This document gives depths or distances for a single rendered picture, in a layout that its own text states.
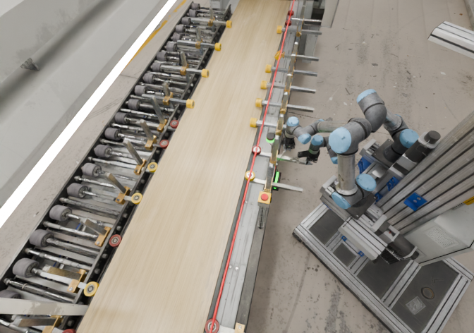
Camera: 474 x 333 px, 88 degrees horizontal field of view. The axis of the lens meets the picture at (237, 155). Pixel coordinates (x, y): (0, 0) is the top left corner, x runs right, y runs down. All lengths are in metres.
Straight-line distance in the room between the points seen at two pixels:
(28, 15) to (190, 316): 1.58
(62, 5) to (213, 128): 1.86
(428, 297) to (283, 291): 1.17
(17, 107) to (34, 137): 0.04
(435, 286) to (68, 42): 2.85
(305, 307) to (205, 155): 1.61
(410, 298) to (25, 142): 2.68
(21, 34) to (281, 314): 2.51
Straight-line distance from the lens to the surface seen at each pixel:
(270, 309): 2.60
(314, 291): 2.68
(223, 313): 1.98
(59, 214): 2.33
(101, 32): 0.51
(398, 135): 2.01
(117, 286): 1.88
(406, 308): 2.71
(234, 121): 2.26
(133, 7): 0.58
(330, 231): 2.61
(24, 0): 0.43
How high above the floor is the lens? 2.60
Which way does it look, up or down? 56 degrees down
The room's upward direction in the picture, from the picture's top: 4 degrees counter-clockwise
